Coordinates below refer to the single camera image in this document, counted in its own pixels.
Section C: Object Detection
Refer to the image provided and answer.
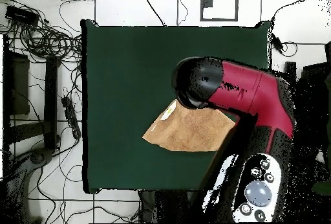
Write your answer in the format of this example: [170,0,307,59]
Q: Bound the black power strip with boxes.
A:
[61,96,82,140]

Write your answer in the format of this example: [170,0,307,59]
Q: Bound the dark flat panel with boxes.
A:
[301,62,331,131]
[3,50,30,116]

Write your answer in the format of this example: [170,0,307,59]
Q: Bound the dark green table cloth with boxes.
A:
[80,19,272,194]

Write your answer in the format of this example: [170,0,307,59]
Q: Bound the tangled black cables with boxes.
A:
[15,24,83,63]

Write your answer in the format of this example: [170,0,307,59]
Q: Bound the grey stand base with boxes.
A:
[5,146,54,183]

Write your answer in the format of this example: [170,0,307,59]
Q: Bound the black device box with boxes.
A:
[5,5,40,27]

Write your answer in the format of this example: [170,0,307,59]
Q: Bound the black upright bar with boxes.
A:
[284,61,297,78]
[43,55,59,150]

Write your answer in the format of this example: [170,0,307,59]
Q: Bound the black power adapter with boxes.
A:
[270,34,284,55]

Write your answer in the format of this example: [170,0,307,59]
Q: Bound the tan terry towel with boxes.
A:
[142,98,237,153]

